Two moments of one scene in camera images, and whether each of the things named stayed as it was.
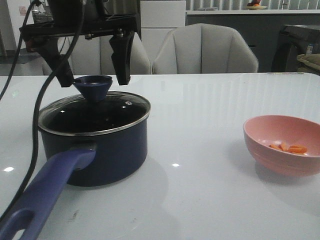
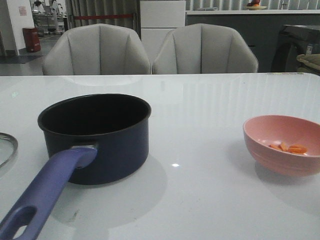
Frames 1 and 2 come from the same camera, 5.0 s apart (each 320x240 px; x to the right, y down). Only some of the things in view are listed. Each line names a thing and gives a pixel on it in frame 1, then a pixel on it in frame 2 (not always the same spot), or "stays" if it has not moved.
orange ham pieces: x=294 y=149 stays
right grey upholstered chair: x=204 y=48 stays
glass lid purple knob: x=93 y=87 → x=9 y=146
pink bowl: x=285 y=145 stays
